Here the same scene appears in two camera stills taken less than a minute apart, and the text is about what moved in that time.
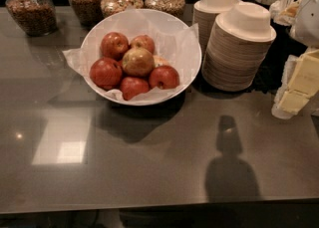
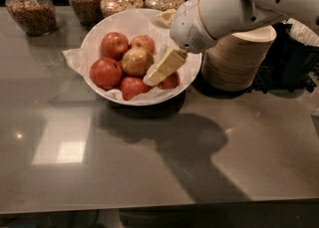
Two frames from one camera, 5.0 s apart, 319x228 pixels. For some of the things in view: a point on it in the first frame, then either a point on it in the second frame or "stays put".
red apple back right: [144, 42] stays put
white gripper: [307, 21] to [186, 26]
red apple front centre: [132, 87] stays put
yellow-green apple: [139, 62] stays put
